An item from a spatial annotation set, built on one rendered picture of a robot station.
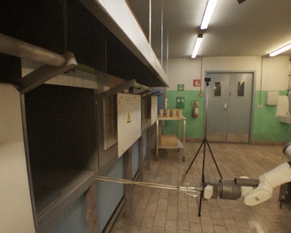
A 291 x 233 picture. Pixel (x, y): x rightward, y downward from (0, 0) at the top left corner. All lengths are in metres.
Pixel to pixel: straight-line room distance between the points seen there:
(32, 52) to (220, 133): 5.11
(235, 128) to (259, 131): 0.67
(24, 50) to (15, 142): 0.22
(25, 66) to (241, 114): 5.14
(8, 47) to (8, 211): 0.34
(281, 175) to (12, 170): 0.90
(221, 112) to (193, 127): 0.94
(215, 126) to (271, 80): 1.98
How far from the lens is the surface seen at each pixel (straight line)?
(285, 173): 0.86
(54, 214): 0.83
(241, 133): 5.42
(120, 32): 0.55
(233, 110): 5.25
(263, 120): 5.55
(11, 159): 0.46
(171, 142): 3.47
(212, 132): 5.19
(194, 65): 5.07
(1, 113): 0.43
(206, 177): 0.82
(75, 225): 1.12
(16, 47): 0.33
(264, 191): 0.85
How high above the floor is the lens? 1.30
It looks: 6 degrees down
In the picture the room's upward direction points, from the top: straight up
